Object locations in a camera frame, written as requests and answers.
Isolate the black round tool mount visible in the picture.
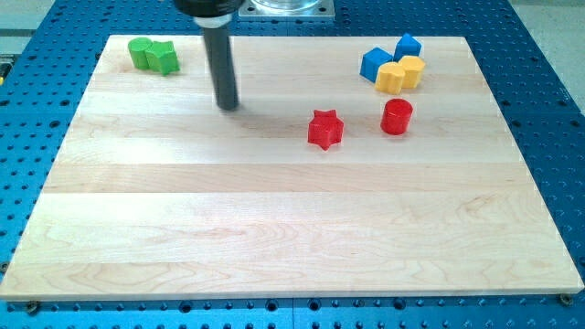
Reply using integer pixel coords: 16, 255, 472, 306
173, 0, 244, 28

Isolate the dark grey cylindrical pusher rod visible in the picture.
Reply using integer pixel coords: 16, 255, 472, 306
202, 26, 239, 111

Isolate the green star block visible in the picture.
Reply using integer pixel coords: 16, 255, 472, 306
144, 41, 180, 76

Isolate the red star block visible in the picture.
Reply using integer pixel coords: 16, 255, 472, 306
307, 109, 344, 151

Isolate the green cylinder block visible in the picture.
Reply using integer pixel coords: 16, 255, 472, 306
127, 37, 153, 69

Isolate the blue cube block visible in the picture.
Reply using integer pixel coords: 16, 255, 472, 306
359, 48, 393, 83

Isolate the light wooden board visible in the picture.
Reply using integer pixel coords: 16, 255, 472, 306
1, 35, 583, 301

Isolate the blue perforated metal table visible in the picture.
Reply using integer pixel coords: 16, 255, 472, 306
1, 1, 584, 328

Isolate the blue pentagon block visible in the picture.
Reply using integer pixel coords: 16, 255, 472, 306
394, 33, 422, 61

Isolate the red cylinder block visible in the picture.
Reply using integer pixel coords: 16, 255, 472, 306
380, 98, 413, 135

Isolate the yellow hexagon block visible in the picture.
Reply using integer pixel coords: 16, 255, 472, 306
399, 55, 426, 89

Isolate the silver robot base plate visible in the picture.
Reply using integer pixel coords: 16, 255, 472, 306
239, 0, 335, 21

